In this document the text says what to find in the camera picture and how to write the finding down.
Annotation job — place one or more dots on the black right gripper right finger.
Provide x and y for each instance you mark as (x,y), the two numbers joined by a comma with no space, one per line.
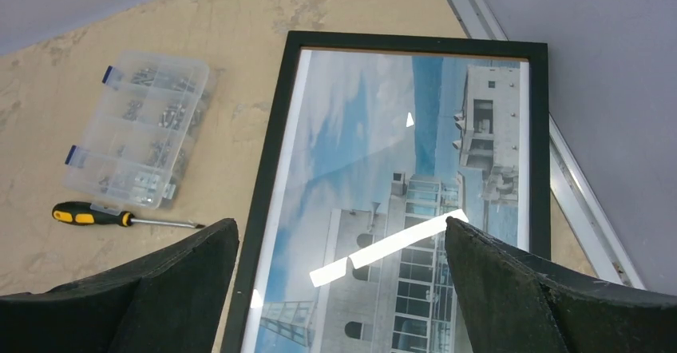
(515,301)

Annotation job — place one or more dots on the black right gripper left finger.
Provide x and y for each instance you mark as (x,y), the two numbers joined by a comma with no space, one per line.
(167,301)

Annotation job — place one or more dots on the yellow black flathead screwdriver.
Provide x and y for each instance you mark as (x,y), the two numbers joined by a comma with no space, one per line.
(80,213)

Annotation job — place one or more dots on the black wooden picture frame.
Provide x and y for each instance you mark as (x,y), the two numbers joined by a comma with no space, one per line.
(373,141)

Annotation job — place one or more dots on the clear plastic screw organizer box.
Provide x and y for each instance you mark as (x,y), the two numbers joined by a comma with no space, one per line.
(136,147)

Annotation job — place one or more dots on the aluminium rail right side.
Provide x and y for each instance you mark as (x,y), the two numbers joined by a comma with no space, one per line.
(584,239)

